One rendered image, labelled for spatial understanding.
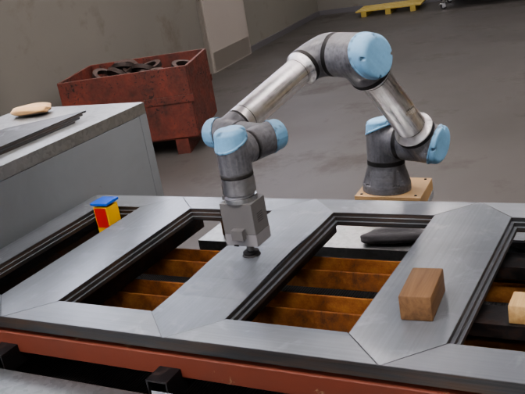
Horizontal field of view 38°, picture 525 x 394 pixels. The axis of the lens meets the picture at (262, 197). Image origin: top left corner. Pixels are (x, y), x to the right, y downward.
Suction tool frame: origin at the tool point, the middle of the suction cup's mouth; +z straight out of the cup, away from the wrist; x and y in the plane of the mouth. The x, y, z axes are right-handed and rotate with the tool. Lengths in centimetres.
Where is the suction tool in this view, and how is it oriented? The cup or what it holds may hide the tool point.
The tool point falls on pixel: (252, 259)
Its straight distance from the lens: 181.3
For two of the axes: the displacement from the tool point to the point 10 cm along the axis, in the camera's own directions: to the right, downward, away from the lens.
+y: 8.7, 0.2, -5.0
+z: 1.6, 9.3, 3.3
